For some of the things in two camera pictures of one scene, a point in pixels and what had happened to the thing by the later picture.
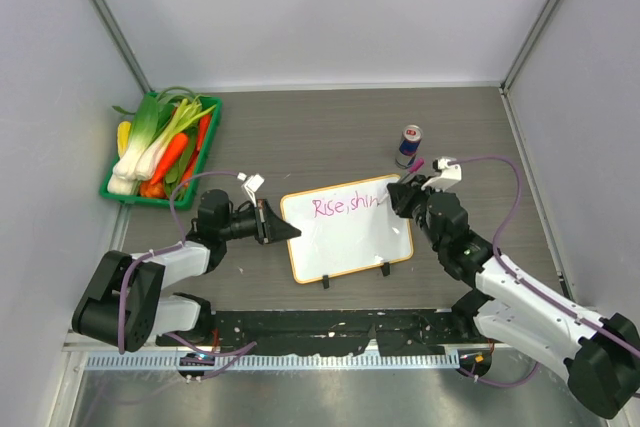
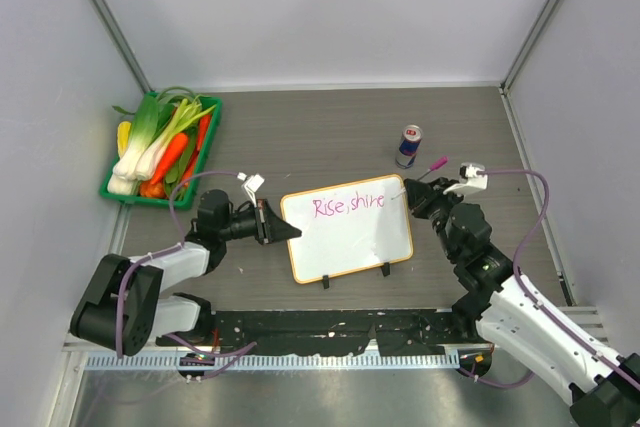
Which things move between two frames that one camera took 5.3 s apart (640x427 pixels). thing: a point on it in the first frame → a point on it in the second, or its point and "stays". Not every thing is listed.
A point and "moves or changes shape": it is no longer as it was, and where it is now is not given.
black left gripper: [268, 226] stays
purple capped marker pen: [417, 163] moves or changes shape
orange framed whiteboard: [343, 230] stays
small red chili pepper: [203, 126] stays
